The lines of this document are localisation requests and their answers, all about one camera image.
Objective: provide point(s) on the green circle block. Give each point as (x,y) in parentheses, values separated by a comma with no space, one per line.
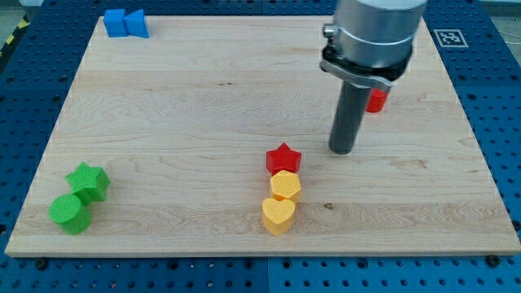
(70,214)

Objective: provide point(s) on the blue triangle block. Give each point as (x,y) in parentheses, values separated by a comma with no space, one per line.
(135,24)

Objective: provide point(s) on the white fiducial marker tag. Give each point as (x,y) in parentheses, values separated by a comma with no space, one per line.
(450,38)

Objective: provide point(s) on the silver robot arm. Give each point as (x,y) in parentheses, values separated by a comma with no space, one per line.
(369,42)

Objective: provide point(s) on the wooden board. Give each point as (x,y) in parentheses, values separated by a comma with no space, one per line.
(181,123)

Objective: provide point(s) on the red star block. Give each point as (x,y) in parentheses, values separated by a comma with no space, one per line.
(283,158)

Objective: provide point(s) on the yellow pentagon block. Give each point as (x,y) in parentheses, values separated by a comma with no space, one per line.
(285,185)

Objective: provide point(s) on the yellow heart block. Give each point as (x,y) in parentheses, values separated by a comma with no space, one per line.
(278,215)

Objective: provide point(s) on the red circle block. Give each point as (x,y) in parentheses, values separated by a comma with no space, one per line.
(377,101)

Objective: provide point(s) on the blue cube block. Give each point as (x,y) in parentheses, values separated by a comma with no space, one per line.
(113,20)

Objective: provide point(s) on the green star block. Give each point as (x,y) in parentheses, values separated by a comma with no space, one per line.
(89,184)

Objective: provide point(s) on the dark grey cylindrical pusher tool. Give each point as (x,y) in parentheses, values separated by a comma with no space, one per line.
(351,108)

